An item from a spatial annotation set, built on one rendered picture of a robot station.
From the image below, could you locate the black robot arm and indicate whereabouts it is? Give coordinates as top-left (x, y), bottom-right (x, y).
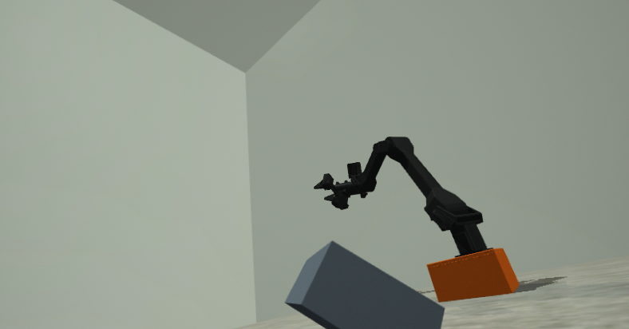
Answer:
top-left (347, 137), bottom-right (494, 258)

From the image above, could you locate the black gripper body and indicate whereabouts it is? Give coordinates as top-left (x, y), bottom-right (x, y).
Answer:
top-left (322, 173), bottom-right (352, 203)

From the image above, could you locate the dark grey sloped panel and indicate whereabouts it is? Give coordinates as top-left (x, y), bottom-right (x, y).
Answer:
top-left (284, 241), bottom-right (445, 329)

